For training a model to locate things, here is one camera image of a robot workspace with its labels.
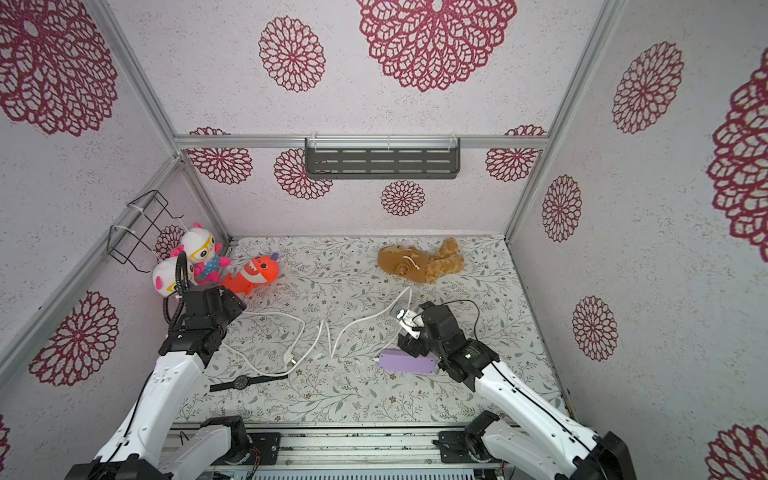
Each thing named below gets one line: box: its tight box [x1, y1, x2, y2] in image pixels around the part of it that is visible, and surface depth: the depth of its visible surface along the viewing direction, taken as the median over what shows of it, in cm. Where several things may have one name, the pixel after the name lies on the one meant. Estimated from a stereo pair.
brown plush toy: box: [377, 237, 464, 284], surface depth 103 cm
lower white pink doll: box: [152, 245, 195, 297], surface depth 86 cm
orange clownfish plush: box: [222, 252, 280, 296], surface depth 102 cm
